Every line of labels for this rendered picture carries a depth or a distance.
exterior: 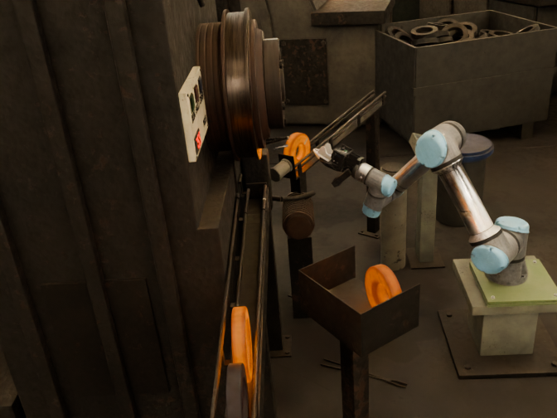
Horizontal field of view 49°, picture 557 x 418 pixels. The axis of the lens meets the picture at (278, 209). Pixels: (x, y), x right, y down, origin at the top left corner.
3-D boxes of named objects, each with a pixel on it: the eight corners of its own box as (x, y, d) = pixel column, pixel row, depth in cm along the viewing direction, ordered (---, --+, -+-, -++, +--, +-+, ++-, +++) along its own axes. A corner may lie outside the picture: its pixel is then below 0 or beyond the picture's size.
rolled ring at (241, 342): (248, 382, 138) (233, 383, 138) (254, 383, 156) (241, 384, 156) (243, 300, 144) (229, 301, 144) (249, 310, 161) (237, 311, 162)
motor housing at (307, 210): (290, 323, 264) (281, 214, 240) (289, 294, 284) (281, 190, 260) (320, 322, 264) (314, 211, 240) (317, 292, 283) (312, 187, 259)
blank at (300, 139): (293, 176, 257) (300, 177, 255) (278, 156, 244) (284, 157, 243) (308, 145, 261) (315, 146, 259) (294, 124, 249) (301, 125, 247)
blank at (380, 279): (386, 269, 157) (397, 265, 158) (359, 264, 172) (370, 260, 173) (398, 327, 158) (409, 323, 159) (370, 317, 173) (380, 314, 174)
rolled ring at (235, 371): (241, 344, 137) (226, 345, 137) (240, 415, 122) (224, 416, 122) (249, 396, 148) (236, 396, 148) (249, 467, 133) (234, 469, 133)
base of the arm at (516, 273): (522, 264, 234) (525, 241, 230) (531, 286, 221) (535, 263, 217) (481, 263, 237) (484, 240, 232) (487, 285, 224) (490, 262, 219)
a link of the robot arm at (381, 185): (385, 202, 232) (391, 185, 227) (360, 189, 236) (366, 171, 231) (394, 194, 237) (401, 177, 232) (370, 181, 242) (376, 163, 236)
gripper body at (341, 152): (341, 143, 242) (367, 156, 237) (336, 160, 247) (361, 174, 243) (331, 149, 237) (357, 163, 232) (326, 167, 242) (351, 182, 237)
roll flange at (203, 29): (204, 187, 185) (181, 27, 163) (220, 133, 227) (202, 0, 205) (237, 185, 184) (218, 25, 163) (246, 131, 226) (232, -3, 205)
